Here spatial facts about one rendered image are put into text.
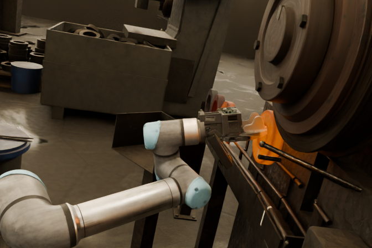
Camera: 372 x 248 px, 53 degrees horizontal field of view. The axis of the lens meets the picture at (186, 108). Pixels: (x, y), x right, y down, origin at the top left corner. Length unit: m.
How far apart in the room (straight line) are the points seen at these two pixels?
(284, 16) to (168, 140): 0.45
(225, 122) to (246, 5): 10.14
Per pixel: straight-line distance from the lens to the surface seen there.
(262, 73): 0.87
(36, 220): 0.86
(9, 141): 1.79
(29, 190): 0.93
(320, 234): 0.74
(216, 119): 1.03
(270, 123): 1.05
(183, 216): 2.18
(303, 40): 0.69
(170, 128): 1.01
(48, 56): 3.23
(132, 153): 1.37
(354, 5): 0.71
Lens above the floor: 1.14
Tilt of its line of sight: 15 degrees down
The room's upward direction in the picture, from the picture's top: 11 degrees clockwise
